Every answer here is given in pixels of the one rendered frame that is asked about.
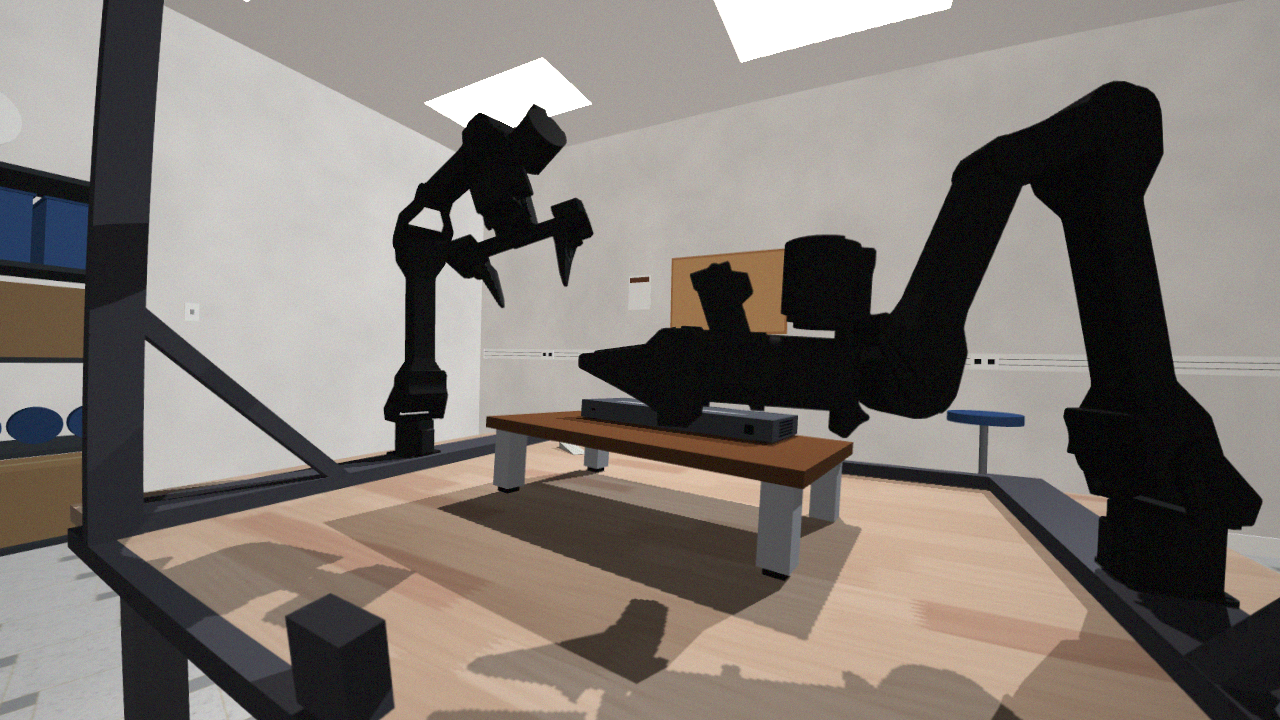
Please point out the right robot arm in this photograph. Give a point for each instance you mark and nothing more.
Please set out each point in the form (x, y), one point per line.
(1137, 426)

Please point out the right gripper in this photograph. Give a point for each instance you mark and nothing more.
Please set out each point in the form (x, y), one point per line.
(667, 373)

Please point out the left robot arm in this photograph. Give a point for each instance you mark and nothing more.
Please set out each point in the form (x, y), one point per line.
(493, 149)

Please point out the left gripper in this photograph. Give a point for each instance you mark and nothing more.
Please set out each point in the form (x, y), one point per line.
(509, 229)

